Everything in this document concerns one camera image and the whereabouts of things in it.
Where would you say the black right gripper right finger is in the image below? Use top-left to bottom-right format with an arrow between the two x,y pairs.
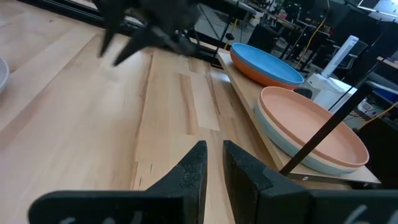
222,139 -> 398,224

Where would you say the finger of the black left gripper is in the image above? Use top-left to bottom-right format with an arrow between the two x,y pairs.
98,8 -> 126,58
112,26 -> 163,67

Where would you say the thin wooden shelf board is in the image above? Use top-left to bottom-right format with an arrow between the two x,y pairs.
216,49 -> 382,185

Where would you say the yellow cable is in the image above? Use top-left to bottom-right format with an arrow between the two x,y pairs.
294,17 -> 328,68

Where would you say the light blue plate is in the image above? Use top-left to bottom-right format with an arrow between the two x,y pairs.
253,104 -> 361,176

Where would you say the black upright frame post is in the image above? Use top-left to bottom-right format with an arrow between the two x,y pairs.
279,82 -> 374,177

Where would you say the pale pink plate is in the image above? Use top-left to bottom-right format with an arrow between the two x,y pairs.
254,102 -> 358,171

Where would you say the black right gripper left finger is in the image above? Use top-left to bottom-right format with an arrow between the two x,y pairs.
27,139 -> 208,224

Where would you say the orange plate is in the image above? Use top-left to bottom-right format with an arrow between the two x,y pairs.
229,49 -> 301,91

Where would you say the terracotta plate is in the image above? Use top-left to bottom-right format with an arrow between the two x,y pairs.
257,86 -> 370,169

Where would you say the white tower fan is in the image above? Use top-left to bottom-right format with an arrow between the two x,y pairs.
306,34 -> 360,111

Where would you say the grey plate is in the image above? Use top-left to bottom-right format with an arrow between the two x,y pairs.
0,55 -> 11,94

